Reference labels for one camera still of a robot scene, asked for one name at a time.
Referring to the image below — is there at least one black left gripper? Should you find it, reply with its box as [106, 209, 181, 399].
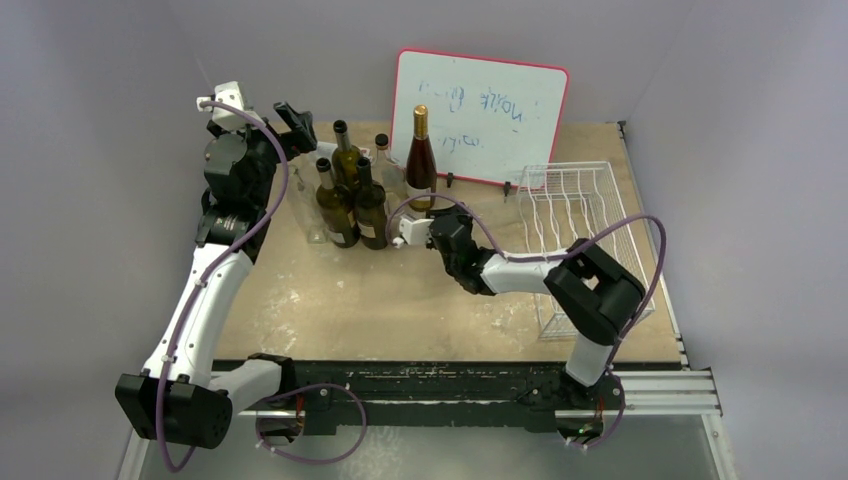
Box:
[209, 103, 315, 208]

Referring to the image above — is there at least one white ruler set package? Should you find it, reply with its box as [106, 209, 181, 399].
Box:
[315, 141, 373, 161]

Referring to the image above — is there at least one olive bottle silver cap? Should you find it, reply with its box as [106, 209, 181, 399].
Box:
[331, 119, 361, 195]
[316, 157, 359, 248]

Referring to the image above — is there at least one brown wine bottle gold cap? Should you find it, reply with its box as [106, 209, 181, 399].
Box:
[405, 105, 437, 197]

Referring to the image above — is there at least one clear glass bottle black cap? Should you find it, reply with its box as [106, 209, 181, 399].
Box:
[372, 133, 407, 214]

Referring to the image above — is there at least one dark green bottle black cap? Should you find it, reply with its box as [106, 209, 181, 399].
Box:
[354, 156, 388, 250]

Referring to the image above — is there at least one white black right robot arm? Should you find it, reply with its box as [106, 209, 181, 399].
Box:
[428, 214, 646, 407]

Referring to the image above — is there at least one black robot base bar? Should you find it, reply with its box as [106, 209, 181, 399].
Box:
[231, 359, 627, 439]

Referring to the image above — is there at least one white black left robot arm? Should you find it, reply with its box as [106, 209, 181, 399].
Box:
[115, 97, 317, 449]

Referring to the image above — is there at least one pink framed whiteboard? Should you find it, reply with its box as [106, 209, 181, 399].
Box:
[390, 48, 570, 185]

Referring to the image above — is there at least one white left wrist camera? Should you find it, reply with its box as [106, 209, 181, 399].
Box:
[196, 81, 257, 132]

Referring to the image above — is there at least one white wire wine rack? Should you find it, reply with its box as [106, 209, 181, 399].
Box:
[507, 161, 650, 341]

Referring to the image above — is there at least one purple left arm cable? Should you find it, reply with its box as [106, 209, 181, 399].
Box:
[154, 100, 291, 474]

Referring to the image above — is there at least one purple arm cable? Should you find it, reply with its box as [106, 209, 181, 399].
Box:
[385, 193, 668, 445]
[154, 100, 291, 474]

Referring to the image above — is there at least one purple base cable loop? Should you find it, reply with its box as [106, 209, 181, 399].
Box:
[254, 380, 368, 466]

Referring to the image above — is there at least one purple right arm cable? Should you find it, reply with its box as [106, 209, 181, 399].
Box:
[385, 193, 668, 445]

